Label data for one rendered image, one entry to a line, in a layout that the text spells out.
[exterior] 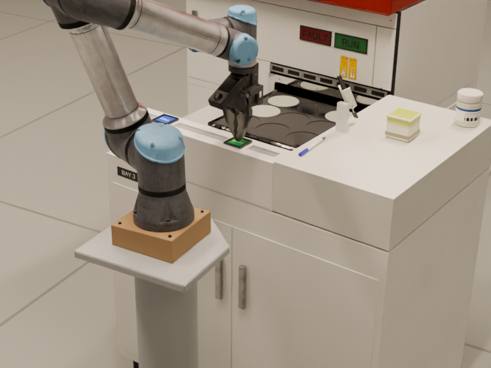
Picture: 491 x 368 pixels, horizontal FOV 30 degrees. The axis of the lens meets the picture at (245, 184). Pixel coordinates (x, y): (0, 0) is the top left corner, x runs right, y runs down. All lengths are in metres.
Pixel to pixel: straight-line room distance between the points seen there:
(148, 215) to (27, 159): 2.62
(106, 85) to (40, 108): 3.24
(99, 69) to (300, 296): 0.83
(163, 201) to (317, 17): 0.99
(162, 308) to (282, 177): 0.46
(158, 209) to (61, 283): 1.56
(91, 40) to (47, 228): 2.05
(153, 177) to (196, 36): 0.34
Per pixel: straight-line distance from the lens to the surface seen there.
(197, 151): 2.53
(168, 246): 2.19
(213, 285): 2.69
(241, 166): 2.45
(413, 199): 2.33
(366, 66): 2.89
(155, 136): 2.17
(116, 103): 2.23
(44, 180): 4.55
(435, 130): 2.63
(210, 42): 2.15
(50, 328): 3.46
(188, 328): 2.38
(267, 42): 3.07
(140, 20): 2.06
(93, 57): 2.18
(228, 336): 2.75
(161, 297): 2.31
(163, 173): 2.17
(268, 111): 2.87
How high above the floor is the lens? 1.96
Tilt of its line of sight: 26 degrees down
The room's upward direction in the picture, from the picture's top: 1 degrees clockwise
